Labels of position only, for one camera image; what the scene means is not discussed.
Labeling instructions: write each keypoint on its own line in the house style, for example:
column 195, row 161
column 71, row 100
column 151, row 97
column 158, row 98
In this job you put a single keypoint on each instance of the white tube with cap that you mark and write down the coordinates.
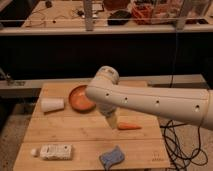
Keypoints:
column 53, row 152

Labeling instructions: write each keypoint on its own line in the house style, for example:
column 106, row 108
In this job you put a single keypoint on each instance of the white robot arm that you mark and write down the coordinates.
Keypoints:
column 191, row 106

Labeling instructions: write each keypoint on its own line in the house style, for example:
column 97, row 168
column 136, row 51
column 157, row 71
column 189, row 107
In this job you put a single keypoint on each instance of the white paper cup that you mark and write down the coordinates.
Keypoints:
column 51, row 104

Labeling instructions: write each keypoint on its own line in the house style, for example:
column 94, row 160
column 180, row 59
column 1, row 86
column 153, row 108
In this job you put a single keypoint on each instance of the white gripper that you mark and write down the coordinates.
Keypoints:
column 112, row 121

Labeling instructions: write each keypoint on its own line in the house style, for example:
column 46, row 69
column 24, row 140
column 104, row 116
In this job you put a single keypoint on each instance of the orange carrot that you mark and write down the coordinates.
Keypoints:
column 127, row 126

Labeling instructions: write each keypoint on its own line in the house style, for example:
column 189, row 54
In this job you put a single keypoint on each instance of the orange crate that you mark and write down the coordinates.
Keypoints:
column 142, row 14

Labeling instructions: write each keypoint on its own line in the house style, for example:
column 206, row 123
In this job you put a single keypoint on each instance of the black bag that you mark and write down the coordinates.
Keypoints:
column 119, row 17

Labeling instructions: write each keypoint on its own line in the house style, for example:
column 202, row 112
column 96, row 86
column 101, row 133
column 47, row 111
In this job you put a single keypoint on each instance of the grey metal post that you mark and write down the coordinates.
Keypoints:
column 87, row 4

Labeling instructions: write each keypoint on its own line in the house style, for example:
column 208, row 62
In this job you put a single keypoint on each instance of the blue cloth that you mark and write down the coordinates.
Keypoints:
column 110, row 158

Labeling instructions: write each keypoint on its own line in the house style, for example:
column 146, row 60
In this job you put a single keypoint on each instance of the orange bowl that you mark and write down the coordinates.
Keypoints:
column 79, row 101

